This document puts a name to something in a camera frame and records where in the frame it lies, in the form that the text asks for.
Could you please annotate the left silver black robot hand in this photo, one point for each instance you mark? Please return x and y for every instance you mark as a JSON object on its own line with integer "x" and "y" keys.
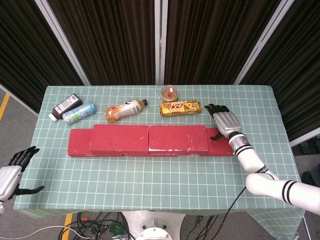
{"x": 8, "y": 180}

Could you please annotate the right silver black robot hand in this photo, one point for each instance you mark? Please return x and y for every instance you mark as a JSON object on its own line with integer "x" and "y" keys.
{"x": 227, "y": 122}

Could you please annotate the red brick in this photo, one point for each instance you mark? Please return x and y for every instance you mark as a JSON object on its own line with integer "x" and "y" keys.
{"x": 117, "y": 138}
{"x": 177, "y": 137}
{"x": 220, "y": 148}
{"x": 78, "y": 142}
{"x": 150, "y": 155}

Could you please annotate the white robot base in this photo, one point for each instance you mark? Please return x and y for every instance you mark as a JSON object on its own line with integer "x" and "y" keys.
{"x": 155, "y": 225}

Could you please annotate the yellow snack packet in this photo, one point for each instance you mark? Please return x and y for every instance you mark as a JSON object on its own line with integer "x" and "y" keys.
{"x": 180, "y": 108}

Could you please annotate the clear round snack jar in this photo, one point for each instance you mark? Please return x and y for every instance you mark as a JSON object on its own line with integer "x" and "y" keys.
{"x": 170, "y": 94}

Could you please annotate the yellow floor tape strip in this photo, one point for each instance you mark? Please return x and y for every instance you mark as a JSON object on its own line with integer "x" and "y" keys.
{"x": 4, "y": 106}
{"x": 67, "y": 222}

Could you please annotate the dark ribbed partition panel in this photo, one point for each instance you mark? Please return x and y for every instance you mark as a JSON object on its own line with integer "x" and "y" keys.
{"x": 300, "y": 75}
{"x": 112, "y": 37}
{"x": 212, "y": 37}
{"x": 25, "y": 50}

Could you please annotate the dark brown bottle white cap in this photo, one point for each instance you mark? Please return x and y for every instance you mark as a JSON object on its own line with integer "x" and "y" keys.
{"x": 66, "y": 106}

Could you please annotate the blue green drink can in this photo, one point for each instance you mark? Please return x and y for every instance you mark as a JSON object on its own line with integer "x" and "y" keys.
{"x": 80, "y": 113}

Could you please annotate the green checked tablecloth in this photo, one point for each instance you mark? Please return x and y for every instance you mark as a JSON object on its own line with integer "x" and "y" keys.
{"x": 150, "y": 185}

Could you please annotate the black floor object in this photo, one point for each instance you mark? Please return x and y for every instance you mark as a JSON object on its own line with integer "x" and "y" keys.
{"x": 312, "y": 181}

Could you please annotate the orange juice plastic bottle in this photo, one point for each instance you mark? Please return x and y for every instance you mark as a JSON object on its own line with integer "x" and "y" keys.
{"x": 123, "y": 110}

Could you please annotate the green circuit board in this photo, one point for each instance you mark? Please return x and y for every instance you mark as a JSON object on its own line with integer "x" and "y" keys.
{"x": 116, "y": 228}

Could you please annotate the grey metal table leg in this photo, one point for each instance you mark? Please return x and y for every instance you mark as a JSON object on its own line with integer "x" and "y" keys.
{"x": 307, "y": 228}

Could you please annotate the white partition bottom rail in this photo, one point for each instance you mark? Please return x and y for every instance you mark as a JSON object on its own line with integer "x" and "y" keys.
{"x": 18, "y": 100}
{"x": 305, "y": 137}

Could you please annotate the white partition frame post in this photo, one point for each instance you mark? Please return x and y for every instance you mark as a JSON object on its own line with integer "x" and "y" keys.
{"x": 65, "y": 45}
{"x": 160, "y": 37}
{"x": 264, "y": 42}

